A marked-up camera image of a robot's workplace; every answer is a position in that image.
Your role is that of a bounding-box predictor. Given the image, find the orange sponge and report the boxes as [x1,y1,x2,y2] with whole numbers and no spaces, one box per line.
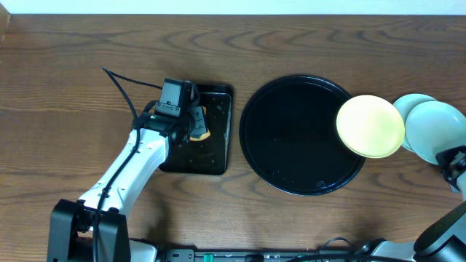
[189,106,210,142]

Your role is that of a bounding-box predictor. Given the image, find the light green plate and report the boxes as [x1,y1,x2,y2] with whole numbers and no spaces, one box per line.
[392,93,438,154]
[406,101,465,165]

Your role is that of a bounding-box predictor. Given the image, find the yellow plate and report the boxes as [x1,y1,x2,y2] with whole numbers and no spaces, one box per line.
[336,95,405,159]

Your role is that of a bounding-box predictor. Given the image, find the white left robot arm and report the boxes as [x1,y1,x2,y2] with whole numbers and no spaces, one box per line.
[47,104,208,261]

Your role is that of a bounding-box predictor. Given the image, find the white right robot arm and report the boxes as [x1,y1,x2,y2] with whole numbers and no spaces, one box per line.
[359,146,465,262]

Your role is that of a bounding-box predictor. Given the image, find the square black tray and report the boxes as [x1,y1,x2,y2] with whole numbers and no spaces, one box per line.
[159,84,233,175]

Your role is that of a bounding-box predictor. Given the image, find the round black tray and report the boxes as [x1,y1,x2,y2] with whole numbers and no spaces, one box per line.
[239,75,366,196]

